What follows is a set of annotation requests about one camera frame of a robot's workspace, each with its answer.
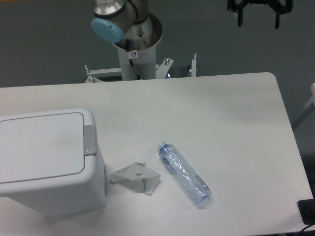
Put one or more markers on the black device at table edge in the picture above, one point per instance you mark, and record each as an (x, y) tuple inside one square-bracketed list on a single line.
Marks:
[(307, 211)]

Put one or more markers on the flattened white paper carton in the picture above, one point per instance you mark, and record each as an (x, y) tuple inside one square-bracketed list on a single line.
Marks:
[(139, 175)]

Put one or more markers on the white trash can lid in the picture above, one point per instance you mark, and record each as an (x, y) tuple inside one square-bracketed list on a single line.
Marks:
[(41, 147)]

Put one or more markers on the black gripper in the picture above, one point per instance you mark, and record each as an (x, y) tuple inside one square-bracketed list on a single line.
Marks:
[(276, 5)]

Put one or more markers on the white furniture at right edge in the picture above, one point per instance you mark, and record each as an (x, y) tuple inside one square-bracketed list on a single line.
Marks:
[(307, 109)]

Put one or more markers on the white metal base frame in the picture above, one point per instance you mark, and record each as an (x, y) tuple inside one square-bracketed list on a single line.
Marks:
[(163, 70)]

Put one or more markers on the clear blue plastic bottle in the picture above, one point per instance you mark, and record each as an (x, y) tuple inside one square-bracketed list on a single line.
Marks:
[(185, 174)]

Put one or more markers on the grey lid push button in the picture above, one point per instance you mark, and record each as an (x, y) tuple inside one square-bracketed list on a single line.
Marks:
[(90, 139)]

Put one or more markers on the white trash can body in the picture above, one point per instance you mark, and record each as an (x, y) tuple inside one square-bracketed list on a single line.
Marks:
[(65, 194)]

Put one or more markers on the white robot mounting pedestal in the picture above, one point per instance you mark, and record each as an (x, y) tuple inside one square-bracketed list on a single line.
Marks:
[(137, 64)]

